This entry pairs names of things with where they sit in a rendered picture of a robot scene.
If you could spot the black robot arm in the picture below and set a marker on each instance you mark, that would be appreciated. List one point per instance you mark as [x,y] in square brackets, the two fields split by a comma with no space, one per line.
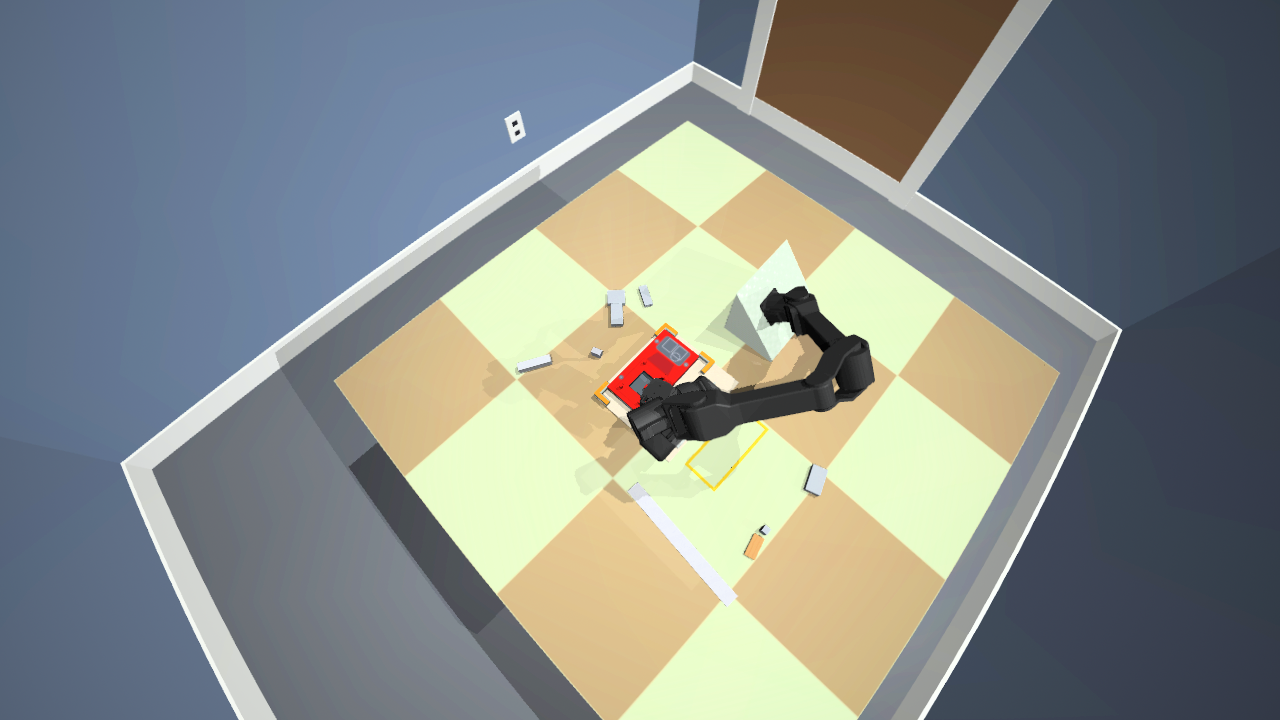
[710,414]

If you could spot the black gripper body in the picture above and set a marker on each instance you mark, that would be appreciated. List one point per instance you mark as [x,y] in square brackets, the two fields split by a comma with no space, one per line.
[661,445]

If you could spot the orange-brown flat block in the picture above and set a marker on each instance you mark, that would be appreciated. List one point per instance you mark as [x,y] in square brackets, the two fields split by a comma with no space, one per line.
[754,546]

